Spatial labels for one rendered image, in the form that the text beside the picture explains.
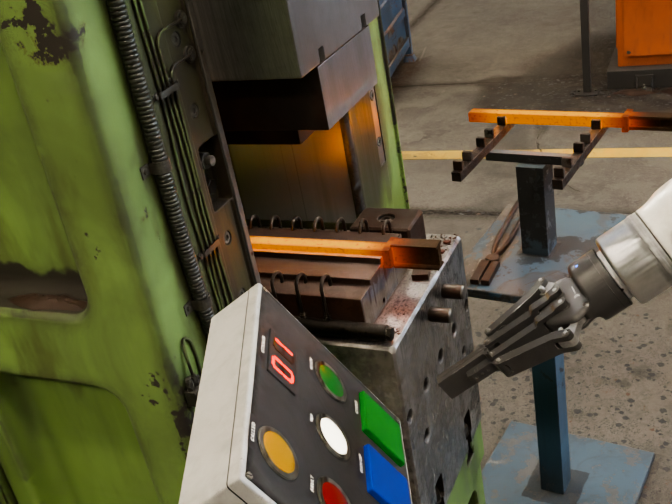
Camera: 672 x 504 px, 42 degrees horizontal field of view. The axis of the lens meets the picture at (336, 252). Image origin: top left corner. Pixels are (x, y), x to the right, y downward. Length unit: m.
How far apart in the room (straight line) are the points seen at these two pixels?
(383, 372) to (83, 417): 0.49
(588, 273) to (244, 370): 0.39
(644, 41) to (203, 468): 4.39
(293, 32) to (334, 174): 0.59
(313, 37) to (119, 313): 0.46
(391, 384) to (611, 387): 1.41
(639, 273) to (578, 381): 1.81
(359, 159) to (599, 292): 0.83
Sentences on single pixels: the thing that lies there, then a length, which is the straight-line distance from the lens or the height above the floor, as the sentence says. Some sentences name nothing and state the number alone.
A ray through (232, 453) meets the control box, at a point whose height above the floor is 1.19.
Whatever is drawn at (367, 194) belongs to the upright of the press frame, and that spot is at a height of 0.97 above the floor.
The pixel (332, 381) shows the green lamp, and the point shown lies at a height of 1.09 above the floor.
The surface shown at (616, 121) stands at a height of 0.99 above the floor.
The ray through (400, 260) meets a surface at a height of 0.99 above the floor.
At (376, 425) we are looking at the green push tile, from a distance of 1.08.
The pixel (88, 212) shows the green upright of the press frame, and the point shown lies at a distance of 1.14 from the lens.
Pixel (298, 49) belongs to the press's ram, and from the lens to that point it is 1.20.
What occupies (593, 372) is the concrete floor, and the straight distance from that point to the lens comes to 2.82.
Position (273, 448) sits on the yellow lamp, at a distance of 0.85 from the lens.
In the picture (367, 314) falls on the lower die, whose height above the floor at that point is 0.94.
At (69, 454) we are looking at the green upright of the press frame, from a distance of 1.59.
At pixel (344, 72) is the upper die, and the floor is 1.33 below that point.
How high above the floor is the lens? 1.71
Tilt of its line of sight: 28 degrees down
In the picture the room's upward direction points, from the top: 11 degrees counter-clockwise
